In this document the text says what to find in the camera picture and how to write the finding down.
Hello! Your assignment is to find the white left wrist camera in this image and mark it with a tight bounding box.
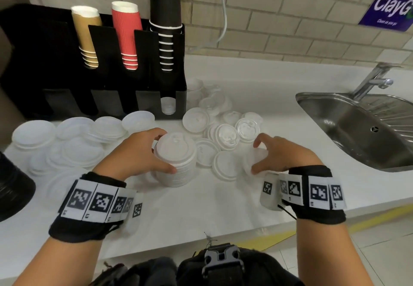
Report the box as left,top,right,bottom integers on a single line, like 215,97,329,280
124,192,144,231

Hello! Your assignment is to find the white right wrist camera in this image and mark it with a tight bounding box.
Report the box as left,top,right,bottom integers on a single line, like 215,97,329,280
259,172,284,212

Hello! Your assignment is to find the stack of gold paper cups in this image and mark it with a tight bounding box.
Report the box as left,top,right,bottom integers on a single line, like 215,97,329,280
71,5,103,70

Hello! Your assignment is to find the black right camera cable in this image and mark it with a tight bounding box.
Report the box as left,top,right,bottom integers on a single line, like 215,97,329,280
278,204,297,221

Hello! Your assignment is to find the pile of white cup lids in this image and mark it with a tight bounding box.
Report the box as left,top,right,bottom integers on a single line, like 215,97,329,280
11,77,264,199

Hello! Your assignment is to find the person's right forearm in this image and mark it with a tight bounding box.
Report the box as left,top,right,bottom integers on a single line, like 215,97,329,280
296,218,375,286

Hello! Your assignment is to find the single white cup lid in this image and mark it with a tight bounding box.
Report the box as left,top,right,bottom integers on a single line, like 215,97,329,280
242,148,270,177

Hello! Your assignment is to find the marker wristband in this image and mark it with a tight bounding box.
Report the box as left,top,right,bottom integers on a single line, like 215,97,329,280
279,165,348,225
48,172,144,244

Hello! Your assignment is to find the stack of black lids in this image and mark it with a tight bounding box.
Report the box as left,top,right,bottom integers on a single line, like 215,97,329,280
0,151,36,222

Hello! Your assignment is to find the black chest camera mount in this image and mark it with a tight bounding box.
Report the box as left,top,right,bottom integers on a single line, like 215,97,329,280
93,243,305,286

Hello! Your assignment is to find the person's right hand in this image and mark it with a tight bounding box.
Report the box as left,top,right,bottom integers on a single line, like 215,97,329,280
251,133,325,176

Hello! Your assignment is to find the steel sink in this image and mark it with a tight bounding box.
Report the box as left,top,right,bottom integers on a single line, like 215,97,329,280
295,92,413,172

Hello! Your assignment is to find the person's left hand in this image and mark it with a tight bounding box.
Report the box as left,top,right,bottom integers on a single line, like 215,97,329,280
92,127,178,181

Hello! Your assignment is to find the left marker wristband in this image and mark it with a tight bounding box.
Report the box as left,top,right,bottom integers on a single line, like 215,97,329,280
48,172,144,244

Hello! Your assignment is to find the purple wall sign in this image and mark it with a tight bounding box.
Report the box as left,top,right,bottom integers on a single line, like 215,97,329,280
358,0,413,32

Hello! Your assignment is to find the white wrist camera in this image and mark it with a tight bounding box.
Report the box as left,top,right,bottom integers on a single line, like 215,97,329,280
124,192,144,231
259,172,284,212

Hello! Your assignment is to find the steel faucet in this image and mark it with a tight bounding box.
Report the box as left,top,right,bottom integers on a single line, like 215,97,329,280
351,62,401,101

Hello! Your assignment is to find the white power cable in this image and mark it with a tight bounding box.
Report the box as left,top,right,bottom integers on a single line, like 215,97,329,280
187,0,228,54

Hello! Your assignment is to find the stack of red paper cups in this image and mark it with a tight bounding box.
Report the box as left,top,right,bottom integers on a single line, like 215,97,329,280
111,1,143,71

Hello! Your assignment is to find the right marker wristband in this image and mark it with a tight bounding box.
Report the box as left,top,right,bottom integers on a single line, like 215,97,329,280
279,165,348,225

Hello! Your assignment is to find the black cup and lid organizer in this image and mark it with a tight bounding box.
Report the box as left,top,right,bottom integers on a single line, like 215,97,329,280
0,3,188,121

